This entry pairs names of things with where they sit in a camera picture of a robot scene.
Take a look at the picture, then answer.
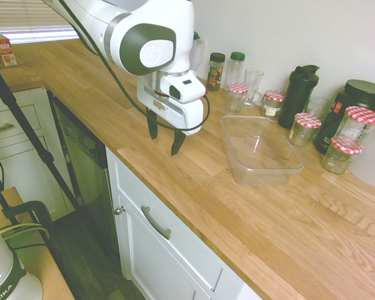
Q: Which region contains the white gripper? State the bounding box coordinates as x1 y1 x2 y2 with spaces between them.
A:
136 76 205 157

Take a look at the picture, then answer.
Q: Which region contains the clear rectangular plastic container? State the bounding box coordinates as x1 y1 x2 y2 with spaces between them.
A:
220 114 306 188

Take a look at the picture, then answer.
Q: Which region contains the spice jar dark lid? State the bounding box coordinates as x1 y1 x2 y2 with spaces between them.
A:
206 52 226 93

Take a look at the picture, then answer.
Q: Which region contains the empty jar red checkered lid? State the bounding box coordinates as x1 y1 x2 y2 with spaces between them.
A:
320 137 363 175
287 112 322 148
224 82 249 113
332 105 375 149

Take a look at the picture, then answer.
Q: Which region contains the large clear canister green lid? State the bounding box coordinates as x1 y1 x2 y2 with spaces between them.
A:
190 31 206 79

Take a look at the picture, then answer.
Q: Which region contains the stainless steel dishwasher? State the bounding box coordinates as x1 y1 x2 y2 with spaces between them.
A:
48 90 119 260

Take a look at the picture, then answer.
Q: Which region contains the clear bottle green cap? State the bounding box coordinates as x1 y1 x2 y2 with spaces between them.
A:
223 51 246 91

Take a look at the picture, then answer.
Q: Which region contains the tall clear glass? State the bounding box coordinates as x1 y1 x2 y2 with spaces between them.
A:
242 67 265 109

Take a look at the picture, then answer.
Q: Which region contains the labelled jar red checkered lid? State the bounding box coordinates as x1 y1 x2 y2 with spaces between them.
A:
261 89 285 119

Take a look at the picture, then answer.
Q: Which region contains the black shaker bottle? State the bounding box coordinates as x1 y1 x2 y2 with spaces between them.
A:
277 64 320 129

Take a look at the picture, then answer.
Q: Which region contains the white drawer cabinet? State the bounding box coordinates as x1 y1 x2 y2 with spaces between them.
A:
0 89 76 223

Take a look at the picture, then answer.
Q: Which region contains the black table clamp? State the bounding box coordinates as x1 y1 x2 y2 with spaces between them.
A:
1 199 56 248

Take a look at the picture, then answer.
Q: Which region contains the clear glass tumbler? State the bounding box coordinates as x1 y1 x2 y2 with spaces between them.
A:
304 96 332 126

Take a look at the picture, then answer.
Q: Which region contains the red cardboard box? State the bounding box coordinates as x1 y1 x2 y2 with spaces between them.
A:
0 34 19 68

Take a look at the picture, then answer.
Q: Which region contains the wooden robot mounting board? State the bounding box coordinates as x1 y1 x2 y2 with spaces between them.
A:
0 186 76 300

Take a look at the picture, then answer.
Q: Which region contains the white window blind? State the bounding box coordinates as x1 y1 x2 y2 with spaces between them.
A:
0 0 79 35

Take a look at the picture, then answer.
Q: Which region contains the black protein powder tub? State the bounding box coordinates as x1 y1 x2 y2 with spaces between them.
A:
312 79 375 156

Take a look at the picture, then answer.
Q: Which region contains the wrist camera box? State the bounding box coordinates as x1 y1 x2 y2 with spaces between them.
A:
158 71 207 104

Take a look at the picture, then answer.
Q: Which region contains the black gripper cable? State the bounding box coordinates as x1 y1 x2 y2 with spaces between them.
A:
57 0 211 132

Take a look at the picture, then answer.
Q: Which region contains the silver drawer handle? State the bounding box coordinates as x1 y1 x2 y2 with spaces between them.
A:
140 205 172 241

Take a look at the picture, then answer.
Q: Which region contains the white drawer with handle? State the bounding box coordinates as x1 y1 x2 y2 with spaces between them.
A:
105 146 263 300

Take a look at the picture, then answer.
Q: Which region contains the black camera tripod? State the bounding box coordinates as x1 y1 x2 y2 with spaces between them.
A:
0 54 84 219

